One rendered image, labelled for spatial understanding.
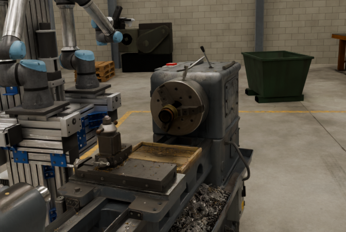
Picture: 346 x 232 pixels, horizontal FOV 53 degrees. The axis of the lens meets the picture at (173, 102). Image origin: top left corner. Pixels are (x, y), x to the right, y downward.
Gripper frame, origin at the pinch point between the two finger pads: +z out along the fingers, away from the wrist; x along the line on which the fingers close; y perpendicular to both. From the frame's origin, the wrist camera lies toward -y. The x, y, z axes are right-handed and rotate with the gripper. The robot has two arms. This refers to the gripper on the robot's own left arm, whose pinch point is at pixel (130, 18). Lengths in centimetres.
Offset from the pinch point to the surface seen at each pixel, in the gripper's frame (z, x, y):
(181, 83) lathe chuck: -47, 85, 25
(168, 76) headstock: -34, 66, 26
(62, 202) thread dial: -126, 87, 59
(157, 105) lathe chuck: -51, 72, 40
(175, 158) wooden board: -67, 99, 57
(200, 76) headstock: -29, 85, 23
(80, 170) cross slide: -114, 84, 51
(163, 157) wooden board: -70, 94, 58
